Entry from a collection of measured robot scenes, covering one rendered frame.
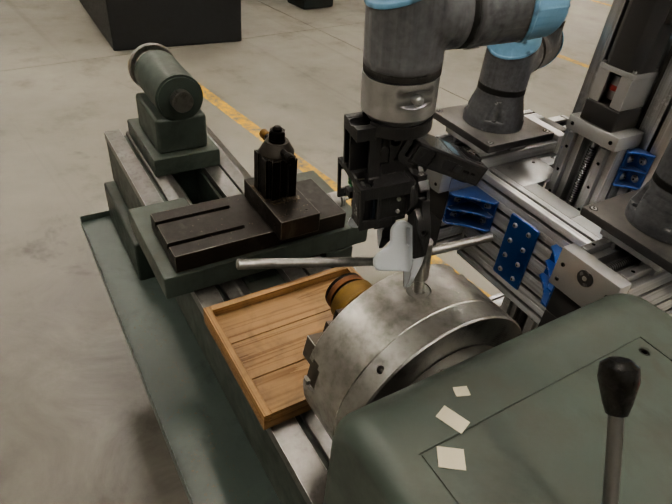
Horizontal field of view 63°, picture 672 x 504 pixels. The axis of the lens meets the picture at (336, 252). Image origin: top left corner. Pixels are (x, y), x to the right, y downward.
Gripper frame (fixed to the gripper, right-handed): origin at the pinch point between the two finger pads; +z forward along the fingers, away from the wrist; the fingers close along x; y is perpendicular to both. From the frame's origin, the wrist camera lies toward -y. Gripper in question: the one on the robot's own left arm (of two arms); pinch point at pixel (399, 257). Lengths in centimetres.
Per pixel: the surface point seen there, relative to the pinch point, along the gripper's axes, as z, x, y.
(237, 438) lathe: 75, -29, 22
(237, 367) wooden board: 38.3, -20.5, 20.1
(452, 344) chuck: 9.6, 7.9, -4.8
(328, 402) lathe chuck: 18.4, 5.2, 11.0
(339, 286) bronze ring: 19.2, -16.3, 1.7
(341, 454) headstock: 8.0, 18.3, 14.2
